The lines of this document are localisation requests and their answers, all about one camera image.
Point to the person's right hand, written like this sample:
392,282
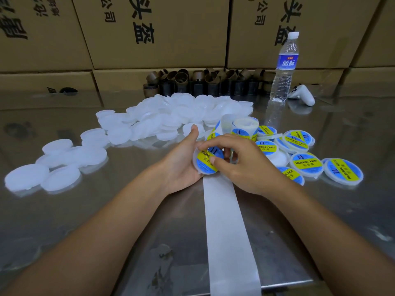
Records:
253,172

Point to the person's left hand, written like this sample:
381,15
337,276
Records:
179,166

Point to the pile of white plastic lids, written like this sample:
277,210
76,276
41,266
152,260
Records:
154,111

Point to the sticker roll with backing strip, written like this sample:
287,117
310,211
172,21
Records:
229,243

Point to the person's left forearm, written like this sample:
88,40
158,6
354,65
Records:
89,246

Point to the person's right forearm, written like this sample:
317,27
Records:
339,249

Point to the row of dark cardboard tubes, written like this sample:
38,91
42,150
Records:
188,83

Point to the white handheld controller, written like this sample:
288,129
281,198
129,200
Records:
302,95

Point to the clear plastic water bottle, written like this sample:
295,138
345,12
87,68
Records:
284,67

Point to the stack of brown cardboard boxes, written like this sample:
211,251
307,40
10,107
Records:
160,30

